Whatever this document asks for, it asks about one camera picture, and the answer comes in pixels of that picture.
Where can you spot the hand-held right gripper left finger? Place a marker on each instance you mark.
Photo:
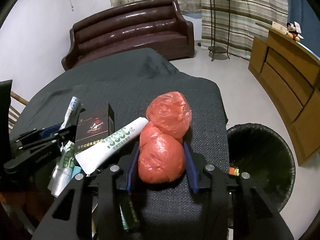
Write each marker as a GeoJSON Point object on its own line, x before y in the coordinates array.
{"type": "Point", "coordinates": [132, 166]}

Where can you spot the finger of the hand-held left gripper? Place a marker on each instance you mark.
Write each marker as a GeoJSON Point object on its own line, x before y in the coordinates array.
{"type": "Point", "coordinates": [65, 133]}
{"type": "Point", "coordinates": [50, 130]}

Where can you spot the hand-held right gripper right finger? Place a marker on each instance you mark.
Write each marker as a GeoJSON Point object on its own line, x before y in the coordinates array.
{"type": "Point", "coordinates": [190, 167]}

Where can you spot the dark cigarette box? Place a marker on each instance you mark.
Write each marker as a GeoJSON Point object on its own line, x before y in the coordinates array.
{"type": "Point", "coordinates": [92, 127]}

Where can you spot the white blue tube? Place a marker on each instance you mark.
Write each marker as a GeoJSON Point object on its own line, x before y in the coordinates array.
{"type": "Point", "coordinates": [72, 106]}

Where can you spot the white toothpaste tube green print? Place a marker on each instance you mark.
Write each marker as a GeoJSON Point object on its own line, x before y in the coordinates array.
{"type": "Point", "coordinates": [105, 150]}

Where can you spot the red plastic bag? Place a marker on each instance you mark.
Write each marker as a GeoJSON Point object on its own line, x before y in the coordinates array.
{"type": "Point", "coordinates": [162, 152]}

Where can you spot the white green wrapper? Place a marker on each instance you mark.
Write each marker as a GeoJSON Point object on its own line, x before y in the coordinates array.
{"type": "Point", "coordinates": [62, 171]}

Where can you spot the green battery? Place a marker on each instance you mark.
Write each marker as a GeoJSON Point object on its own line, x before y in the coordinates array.
{"type": "Point", "coordinates": [129, 215]}

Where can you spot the black lined trash bin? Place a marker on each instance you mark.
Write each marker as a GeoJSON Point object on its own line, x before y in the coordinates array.
{"type": "Point", "coordinates": [262, 152]}

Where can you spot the small orange yellow wrapper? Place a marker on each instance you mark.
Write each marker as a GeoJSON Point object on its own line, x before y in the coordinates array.
{"type": "Point", "coordinates": [234, 171]}

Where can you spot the wooden chair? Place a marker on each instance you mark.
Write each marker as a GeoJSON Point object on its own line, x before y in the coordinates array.
{"type": "Point", "coordinates": [17, 100]}

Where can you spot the dark grey tablecloth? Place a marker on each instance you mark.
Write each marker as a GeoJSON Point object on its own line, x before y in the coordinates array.
{"type": "Point", "coordinates": [150, 80]}

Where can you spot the metal plant stand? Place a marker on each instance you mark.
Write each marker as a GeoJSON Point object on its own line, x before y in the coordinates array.
{"type": "Point", "coordinates": [220, 51]}

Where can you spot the brown leather sofa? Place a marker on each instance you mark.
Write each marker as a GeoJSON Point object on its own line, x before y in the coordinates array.
{"type": "Point", "coordinates": [130, 30]}

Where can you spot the wooden cabinet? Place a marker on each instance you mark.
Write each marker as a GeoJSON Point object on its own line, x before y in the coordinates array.
{"type": "Point", "coordinates": [287, 85]}

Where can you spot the small pale box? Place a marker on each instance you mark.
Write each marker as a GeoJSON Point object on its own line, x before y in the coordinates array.
{"type": "Point", "coordinates": [278, 27]}

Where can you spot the green striped curtain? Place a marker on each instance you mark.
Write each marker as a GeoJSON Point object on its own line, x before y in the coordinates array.
{"type": "Point", "coordinates": [250, 12]}

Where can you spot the mouse plush toy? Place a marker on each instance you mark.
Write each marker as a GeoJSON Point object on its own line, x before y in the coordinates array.
{"type": "Point", "coordinates": [292, 31]}

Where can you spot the blue curtain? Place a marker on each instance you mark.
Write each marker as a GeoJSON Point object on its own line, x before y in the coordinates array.
{"type": "Point", "coordinates": [303, 7]}

